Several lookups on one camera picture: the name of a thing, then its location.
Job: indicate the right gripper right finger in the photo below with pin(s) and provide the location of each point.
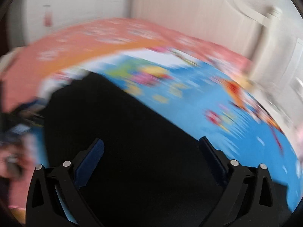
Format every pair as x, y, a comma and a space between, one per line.
248, 197

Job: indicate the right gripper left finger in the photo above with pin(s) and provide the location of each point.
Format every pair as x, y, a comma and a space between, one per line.
53, 197

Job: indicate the black pants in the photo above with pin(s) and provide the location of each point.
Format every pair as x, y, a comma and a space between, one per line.
151, 173

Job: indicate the cartoon blue bed sheet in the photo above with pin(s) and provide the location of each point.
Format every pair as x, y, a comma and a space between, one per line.
202, 99

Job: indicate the pink floral bedspread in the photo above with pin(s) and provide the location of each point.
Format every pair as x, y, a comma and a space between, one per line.
71, 46

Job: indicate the white wooden headboard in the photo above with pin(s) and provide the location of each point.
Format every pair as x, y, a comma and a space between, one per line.
230, 23

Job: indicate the white wardrobe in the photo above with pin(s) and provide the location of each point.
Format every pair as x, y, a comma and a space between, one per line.
30, 20

